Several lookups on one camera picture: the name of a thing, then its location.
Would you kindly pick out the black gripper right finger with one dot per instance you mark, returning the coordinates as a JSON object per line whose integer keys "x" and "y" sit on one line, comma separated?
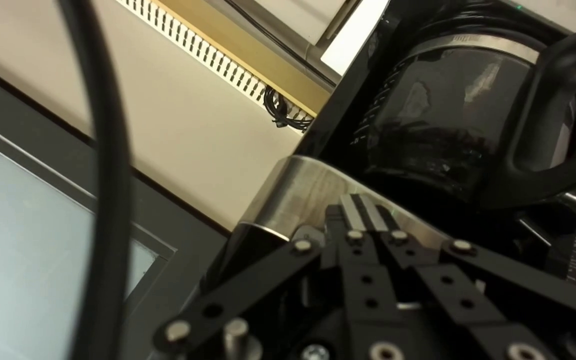
{"x": 462, "y": 322}

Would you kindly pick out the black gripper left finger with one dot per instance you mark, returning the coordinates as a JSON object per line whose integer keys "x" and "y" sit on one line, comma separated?
{"x": 368, "y": 300}

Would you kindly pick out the black coffee maker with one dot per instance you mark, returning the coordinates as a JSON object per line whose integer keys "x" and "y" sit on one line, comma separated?
{"x": 322, "y": 166}

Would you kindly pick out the glass coffee carafe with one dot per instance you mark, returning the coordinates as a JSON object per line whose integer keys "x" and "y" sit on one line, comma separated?
{"x": 473, "y": 124}

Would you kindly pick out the white ventilation grille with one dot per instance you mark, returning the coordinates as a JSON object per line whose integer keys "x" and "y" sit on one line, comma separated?
{"x": 188, "y": 40}

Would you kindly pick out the dark framed monitor screen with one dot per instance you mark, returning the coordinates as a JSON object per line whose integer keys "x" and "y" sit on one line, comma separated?
{"x": 47, "y": 198}

